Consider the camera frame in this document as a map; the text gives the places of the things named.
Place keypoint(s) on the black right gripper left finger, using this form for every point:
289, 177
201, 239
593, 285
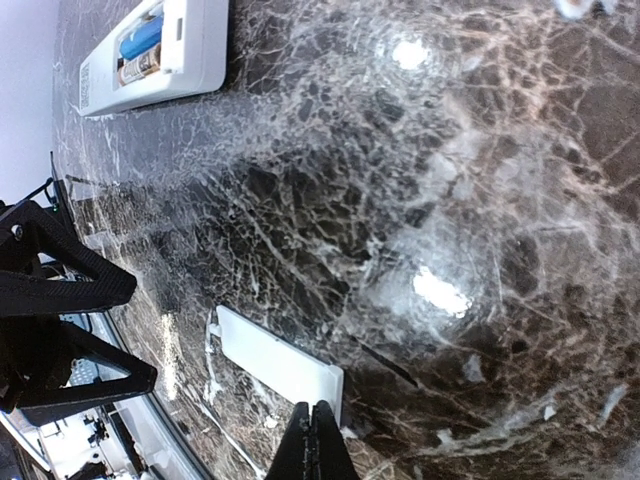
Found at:
295, 455

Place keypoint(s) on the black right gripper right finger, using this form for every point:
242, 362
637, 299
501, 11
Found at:
330, 458

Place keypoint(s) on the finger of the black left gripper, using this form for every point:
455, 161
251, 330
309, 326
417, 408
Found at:
36, 365
28, 230

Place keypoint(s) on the white battery cover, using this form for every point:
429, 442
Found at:
289, 371

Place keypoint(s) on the blue battery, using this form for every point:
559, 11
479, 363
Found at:
141, 39

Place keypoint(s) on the white remote control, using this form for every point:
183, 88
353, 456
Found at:
162, 50

